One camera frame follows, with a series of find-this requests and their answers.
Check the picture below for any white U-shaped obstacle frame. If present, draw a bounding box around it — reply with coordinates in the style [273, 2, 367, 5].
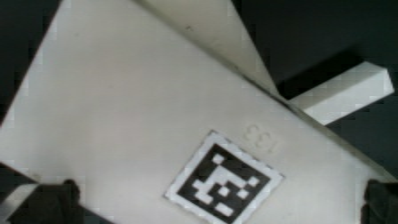
[289, 62, 394, 125]

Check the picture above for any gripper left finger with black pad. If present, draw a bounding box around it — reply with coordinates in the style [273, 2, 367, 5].
[0, 179, 83, 224]

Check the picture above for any white cabinet top block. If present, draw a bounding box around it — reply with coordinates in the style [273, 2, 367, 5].
[0, 0, 389, 224]

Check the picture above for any white cabinet body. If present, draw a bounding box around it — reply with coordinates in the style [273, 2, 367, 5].
[140, 0, 398, 176]

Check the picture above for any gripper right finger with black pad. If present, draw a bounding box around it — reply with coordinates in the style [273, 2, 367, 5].
[360, 179, 398, 224]

